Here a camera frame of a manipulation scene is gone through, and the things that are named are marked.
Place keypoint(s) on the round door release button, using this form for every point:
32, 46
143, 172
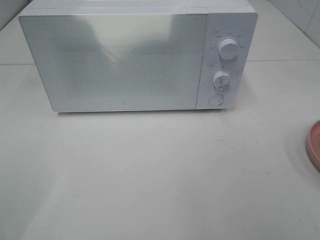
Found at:
216, 100

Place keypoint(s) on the white microwave door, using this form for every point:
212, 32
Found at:
126, 62

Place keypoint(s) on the pink plate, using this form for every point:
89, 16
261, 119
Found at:
313, 145

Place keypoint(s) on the lower white timer knob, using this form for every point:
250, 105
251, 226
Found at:
221, 79

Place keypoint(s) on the white microwave oven body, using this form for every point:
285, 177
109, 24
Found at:
225, 18

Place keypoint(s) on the upper white power knob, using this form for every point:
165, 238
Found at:
228, 48

